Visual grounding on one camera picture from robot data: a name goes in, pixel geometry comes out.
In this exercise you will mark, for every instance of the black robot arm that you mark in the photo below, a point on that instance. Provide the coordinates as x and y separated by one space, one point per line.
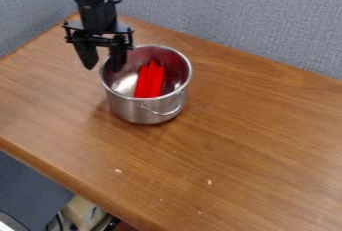
99 30

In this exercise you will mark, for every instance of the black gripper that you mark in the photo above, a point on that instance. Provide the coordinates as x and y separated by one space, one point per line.
99 30

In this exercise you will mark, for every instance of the metal pot with handle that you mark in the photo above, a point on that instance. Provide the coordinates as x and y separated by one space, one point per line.
157 109

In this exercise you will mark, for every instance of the red block object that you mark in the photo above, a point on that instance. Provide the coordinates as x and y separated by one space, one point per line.
150 80

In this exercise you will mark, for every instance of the beige box under table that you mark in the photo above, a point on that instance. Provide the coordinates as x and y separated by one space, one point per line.
83 214

